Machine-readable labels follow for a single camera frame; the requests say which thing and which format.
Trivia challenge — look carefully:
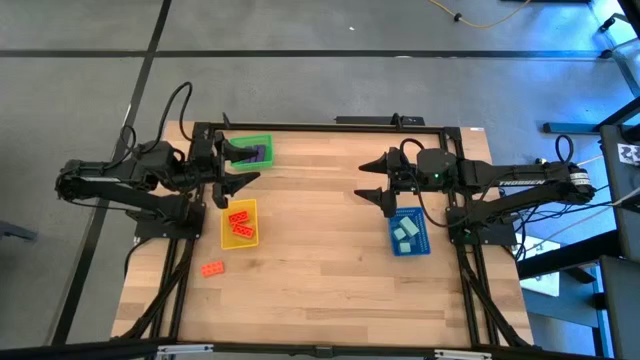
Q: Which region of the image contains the blue plastic basket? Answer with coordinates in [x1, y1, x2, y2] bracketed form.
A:
[388, 206, 432, 258]

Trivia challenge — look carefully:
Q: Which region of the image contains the large teal toy brick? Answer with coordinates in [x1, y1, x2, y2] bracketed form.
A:
[398, 215, 420, 238]

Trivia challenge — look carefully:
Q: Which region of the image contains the black looped cable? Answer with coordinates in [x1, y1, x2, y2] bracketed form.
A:
[119, 81, 194, 151]
[555, 133, 575, 164]

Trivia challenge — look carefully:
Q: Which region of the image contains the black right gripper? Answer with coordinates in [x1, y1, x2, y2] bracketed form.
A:
[353, 147, 420, 219]

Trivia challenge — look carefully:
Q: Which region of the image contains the black and white tag marker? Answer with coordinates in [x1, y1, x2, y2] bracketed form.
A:
[617, 142, 640, 166]

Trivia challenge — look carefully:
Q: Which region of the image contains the black side table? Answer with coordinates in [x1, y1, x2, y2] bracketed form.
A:
[598, 122, 640, 261]

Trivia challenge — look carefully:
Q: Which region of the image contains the yellow plastic basket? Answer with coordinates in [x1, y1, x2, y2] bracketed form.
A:
[220, 198, 261, 251]

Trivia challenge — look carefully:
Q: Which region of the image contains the yellow floor cable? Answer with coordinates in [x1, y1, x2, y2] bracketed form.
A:
[427, 0, 531, 29]

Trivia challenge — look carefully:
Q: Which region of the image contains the green plastic basket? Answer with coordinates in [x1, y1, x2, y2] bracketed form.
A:
[229, 133, 277, 172]

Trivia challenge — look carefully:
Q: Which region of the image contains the black aluminium table frame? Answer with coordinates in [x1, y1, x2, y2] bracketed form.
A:
[112, 119, 534, 360]

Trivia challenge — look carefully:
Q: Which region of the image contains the black flat bar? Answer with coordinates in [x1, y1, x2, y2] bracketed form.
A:
[334, 113, 426, 127]

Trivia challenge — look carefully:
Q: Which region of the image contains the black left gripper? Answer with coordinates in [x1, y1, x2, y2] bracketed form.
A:
[191, 135, 262, 200]

